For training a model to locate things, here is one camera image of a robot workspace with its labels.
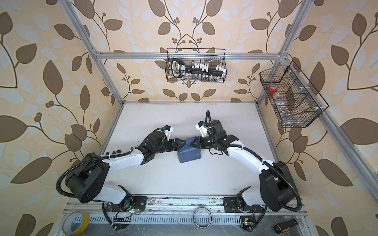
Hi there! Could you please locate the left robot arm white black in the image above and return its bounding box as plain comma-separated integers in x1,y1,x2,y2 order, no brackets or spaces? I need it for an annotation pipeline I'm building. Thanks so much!
56,127,186,205

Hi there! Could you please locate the orange black screwdriver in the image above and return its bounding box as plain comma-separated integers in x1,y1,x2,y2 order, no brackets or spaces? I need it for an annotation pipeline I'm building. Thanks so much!
273,219,300,234

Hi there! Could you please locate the wall wire basket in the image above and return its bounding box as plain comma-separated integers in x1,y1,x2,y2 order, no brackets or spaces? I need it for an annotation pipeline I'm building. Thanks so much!
164,47,227,83
259,61,329,128

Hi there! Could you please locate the grey ring on rail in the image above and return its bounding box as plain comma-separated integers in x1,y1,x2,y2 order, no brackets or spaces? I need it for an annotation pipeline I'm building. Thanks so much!
193,206,213,229

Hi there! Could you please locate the back wall wire basket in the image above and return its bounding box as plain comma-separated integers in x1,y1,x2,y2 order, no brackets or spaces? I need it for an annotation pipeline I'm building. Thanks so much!
164,47,227,83

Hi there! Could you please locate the red capped plastic bottle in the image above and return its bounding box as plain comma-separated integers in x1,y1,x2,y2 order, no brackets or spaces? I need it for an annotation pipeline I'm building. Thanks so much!
268,85,278,95

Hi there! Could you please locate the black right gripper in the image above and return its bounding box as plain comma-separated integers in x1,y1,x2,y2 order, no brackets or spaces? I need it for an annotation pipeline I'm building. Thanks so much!
190,136,218,149

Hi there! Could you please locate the black tool set in basket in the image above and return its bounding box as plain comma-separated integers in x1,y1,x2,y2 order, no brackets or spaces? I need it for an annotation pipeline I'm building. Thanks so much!
170,59,226,78

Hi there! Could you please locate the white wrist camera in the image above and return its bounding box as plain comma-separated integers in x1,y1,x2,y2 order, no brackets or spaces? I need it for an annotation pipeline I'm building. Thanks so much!
162,125,174,141
195,121,210,138

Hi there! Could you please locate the blue wrapping paper sheet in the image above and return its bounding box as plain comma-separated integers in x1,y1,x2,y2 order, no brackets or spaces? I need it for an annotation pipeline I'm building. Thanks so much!
177,137,201,163

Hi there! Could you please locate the right wall wire basket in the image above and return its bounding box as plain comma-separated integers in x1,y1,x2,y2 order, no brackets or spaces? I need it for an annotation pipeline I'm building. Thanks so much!
259,61,329,128

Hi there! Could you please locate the yellow tape roll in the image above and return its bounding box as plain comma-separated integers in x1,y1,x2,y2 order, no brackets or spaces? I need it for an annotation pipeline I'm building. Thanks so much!
62,211,90,236

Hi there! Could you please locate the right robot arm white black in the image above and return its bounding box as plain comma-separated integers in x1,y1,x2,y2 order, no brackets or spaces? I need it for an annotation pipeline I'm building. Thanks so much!
191,120,302,212

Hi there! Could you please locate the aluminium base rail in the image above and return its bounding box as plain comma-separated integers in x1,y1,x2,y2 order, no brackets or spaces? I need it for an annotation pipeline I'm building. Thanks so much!
64,195,308,215

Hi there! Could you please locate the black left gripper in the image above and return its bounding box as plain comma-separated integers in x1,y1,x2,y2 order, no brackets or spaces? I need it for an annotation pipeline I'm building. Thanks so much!
153,139,186,155

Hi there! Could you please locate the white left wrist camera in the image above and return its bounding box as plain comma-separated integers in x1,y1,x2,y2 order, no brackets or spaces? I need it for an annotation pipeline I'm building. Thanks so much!
162,125,174,141

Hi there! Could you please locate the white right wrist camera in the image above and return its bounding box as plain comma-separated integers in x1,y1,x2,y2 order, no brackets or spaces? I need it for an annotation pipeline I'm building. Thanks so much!
195,121,210,138

